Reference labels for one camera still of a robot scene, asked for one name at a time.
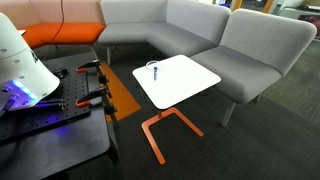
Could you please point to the white side table orange base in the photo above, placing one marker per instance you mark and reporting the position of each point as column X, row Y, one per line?
column 178, row 79

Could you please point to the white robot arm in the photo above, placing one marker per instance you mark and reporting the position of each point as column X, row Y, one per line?
column 22, row 74

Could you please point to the black perforated mounting board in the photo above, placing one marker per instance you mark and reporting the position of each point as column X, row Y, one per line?
column 60, row 108

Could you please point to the grey sofa seat right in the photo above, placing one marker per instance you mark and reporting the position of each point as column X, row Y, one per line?
column 256, row 51

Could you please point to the blue and white marker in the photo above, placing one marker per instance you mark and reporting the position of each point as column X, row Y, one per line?
column 155, row 72

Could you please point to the orange sofa seat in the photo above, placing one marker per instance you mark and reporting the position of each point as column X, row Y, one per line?
column 74, row 33

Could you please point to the grey corner sofa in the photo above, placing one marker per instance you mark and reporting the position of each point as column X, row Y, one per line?
column 174, row 27

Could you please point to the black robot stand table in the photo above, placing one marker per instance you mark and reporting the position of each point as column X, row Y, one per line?
column 61, row 149

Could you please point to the clear plastic cup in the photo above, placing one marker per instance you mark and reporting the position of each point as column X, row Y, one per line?
column 152, row 65

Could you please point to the black clamp orange tip front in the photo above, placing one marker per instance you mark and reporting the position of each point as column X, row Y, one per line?
column 104, row 94

